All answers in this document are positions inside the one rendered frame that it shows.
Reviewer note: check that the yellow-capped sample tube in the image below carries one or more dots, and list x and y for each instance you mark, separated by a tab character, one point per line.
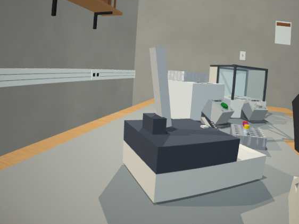
246	127

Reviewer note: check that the grey bench mat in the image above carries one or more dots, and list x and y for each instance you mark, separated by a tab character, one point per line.
84	181

